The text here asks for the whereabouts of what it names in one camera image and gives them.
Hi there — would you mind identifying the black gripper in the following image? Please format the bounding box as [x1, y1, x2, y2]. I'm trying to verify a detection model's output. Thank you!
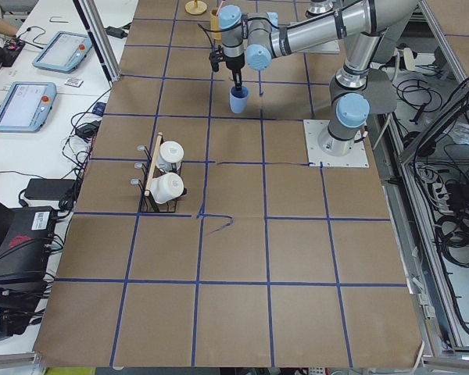
[224, 54, 245, 93]

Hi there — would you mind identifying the light blue plastic cup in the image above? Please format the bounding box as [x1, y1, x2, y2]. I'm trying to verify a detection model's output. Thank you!
[229, 86, 249, 114]

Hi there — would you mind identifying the pink chopstick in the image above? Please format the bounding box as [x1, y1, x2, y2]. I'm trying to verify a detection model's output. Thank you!
[216, 0, 225, 16]

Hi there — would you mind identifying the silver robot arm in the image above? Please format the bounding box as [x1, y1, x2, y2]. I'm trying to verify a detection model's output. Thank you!
[209, 1, 417, 157]

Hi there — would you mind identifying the bamboo cylinder holder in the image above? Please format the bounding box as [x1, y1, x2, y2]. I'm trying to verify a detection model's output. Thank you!
[210, 8, 222, 41]

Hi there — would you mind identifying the wooden mug tree stand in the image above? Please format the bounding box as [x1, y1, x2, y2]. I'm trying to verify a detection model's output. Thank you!
[184, 0, 208, 16]

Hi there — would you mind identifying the white mug far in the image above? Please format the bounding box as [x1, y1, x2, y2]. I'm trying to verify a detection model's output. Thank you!
[156, 141, 184, 172]

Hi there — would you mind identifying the white mug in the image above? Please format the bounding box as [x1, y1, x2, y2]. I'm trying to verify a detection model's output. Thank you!
[150, 172, 185, 204]
[156, 141, 184, 172]

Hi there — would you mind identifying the white mug near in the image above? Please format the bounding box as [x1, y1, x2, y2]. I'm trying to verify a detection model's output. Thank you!
[150, 172, 185, 204]

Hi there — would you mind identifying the grey office chair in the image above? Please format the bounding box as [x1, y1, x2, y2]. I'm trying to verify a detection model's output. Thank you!
[363, 47, 417, 115]

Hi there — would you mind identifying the blue teach pendant far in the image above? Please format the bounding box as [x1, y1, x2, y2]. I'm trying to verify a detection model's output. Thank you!
[32, 31, 92, 73]

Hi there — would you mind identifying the blue teach pendant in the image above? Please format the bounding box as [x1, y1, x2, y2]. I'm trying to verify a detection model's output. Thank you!
[32, 31, 92, 73]
[0, 81, 57, 133]

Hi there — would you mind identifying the blue teach pendant near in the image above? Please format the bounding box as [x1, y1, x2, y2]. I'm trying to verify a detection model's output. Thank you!
[0, 81, 57, 133]

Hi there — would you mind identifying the black power adapter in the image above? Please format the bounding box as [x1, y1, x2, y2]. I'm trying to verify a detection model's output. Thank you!
[23, 178, 75, 201]

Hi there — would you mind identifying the black computer box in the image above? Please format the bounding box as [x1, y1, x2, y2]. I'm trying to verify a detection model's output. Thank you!
[0, 202, 56, 284]

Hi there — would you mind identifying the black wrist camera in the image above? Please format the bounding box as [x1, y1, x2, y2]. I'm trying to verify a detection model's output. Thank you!
[209, 45, 224, 73]

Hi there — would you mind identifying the black wire mug rack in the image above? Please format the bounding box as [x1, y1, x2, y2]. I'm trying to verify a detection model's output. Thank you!
[134, 160, 187, 213]

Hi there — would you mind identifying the aluminium frame post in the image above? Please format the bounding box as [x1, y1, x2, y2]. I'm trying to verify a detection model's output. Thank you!
[73, 0, 121, 83]

